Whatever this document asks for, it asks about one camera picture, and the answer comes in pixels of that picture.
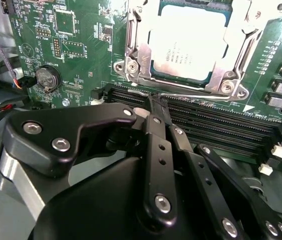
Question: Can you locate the silver topped CPU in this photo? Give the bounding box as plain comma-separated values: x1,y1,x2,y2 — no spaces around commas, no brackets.
147,0,234,85

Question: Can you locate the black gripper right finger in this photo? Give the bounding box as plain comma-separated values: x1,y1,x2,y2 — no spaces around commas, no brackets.
157,96,282,240

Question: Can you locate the metal wire locking lever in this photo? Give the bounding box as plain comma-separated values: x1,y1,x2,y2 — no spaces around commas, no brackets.
127,88,234,101

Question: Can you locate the metal socket cover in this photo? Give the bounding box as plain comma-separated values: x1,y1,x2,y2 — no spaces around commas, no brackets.
127,0,259,87

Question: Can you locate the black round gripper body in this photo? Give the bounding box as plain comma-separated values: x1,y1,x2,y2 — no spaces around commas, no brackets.
28,156,222,240

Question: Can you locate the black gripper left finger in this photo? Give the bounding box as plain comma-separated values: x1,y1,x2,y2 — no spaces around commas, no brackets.
0,95,179,228

